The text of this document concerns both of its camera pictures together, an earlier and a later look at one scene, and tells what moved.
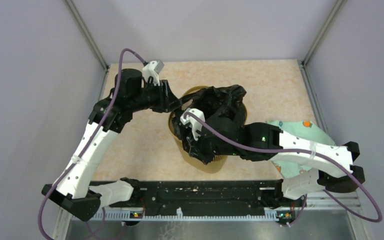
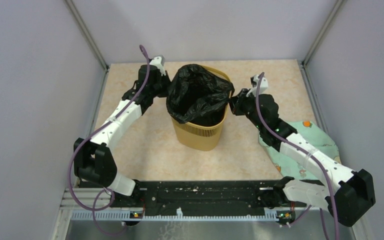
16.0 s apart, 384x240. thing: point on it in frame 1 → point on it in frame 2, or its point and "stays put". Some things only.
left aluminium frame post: [86, 34] stays put
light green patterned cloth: [306, 130] stays put
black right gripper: [196, 149] → [236, 102]
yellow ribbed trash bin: [215, 167] → [192, 136]
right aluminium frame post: [338, 7] stays put
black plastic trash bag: [223, 110] → [195, 96]
